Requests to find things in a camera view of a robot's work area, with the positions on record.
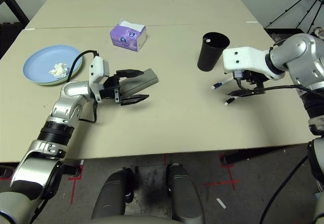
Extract grey robot left leg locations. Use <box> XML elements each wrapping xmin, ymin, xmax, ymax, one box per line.
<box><xmin>91</xmin><ymin>167</ymin><xmax>134</xmax><ymax>221</ymax></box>

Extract blue plate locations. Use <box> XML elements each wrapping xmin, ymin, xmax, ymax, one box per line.
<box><xmin>22</xmin><ymin>45</ymin><xmax>83</xmax><ymax>85</ymax></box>

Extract grey robot right leg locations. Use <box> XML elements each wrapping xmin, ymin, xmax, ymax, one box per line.
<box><xmin>166</xmin><ymin>163</ymin><xmax>205</xmax><ymax>224</ymax></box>

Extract grey robot leg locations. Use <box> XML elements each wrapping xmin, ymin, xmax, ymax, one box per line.
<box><xmin>166</xmin><ymin>163</ymin><xmax>205</xmax><ymax>224</ymax></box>
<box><xmin>91</xmin><ymin>167</ymin><xmax>134</xmax><ymax>221</ymax></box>

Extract white pen with blue band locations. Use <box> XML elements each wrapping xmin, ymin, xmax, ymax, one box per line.
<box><xmin>211</xmin><ymin>78</ymin><xmax>232</xmax><ymax>91</ymax></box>

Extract black table foot bar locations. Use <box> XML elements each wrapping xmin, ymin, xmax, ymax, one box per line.
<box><xmin>0</xmin><ymin>164</ymin><xmax>85</xmax><ymax>179</ymax></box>
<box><xmin>221</xmin><ymin>145</ymin><xmax>310</xmax><ymax>166</ymax></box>

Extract black left wrist camera cable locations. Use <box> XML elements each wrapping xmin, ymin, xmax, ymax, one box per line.
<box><xmin>67</xmin><ymin>50</ymin><xmax>100</xmax><ymax>124</ymax></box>

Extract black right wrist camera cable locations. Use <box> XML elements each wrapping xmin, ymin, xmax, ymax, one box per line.
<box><xmin>235</xmin><ymin>77</ymin><xmax>324</xmax><ymax>224</ymax></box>

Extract white tissue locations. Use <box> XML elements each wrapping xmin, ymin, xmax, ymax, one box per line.
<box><xmin>48</xmin><ymin>62</ymin><xmax>69</xmax><ymax>79</ymax></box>

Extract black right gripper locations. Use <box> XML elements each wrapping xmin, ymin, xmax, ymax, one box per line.
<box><xmin>226</xmin><ymin>69</ymin><xmax>269</xmax><ymax>98</ymax></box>

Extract black cup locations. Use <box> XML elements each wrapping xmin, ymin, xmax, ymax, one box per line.
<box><xmin>197</xmin><ymin>32</ymin><xmax>230</xmax><ymax>72</ymax></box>

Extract side table with black frame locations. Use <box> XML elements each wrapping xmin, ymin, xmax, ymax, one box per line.
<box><xmin>0</xmin><ymin>0</ymin><xmax>30</xmax><ymax>26</ymax></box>

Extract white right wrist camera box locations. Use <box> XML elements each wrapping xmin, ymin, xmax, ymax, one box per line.
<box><xmin>222</xmin><ymin>46</ymin><xmax>287</xmax><ymax>81</ymax></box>

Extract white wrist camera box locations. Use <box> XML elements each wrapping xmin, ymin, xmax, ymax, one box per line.
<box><xmin>222</xmin><ymin>46</ymin><xmax>287</xmax><ymax>81</ymax></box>
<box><xmin>89</xmin><ymin>55</ymin><xmax>111</xmax><ymax>104</ymax></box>

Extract grey robot torso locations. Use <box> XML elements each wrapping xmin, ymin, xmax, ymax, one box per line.
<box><xmin>83</xmin><ymin>217</ymin><xmax>193</xmax><ymax>224</ymax></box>

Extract green plate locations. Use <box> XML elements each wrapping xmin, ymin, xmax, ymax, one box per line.
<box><xmin>37</xmin><ymin>56</ymin><xmax>85</xmax><ymax>87</ymax></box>

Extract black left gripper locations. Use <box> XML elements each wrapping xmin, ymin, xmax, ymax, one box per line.
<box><xmin>99</xmin><ymin>69</ymin><xmax>150</xmax><ymax>107</ymax></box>

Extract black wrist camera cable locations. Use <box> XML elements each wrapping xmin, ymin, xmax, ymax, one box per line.
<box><xmin>235</xmin><ymin>77</ymin><xmax>324</xmax><ymax>224</ymax></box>
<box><xmin>67</xmin><ymin>50</ymin><xmax>100</xmax><ymax>124</ymax></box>

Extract purple tissue pack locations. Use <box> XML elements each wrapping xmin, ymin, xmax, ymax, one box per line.
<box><xmin>109</xmin><ymin>18</ymin><xmax>148</xmax><ymax>52</ymax></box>

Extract grey glasses case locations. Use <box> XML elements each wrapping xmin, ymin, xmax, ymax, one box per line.
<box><xmin>118</xmin><ymin>68</ymin><xmax>159</xmax><ymax>99</ymax></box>

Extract black foam mats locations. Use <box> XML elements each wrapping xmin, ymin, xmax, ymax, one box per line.
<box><xmin>0</xmin><ymin>21</ymin><xmax>26</xmax><ymax>58</ymax></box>

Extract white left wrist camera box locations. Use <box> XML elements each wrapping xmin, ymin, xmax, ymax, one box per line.
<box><xmin>89</xmin><ymin>55</ymin><xmax>111</xmax><ymax>104</ymax></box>

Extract black tripod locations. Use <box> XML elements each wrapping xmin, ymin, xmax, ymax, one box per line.
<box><xmin>264</xmin><ymin>0</ymin><xmax>324</xmax><ymax>33</ymax></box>

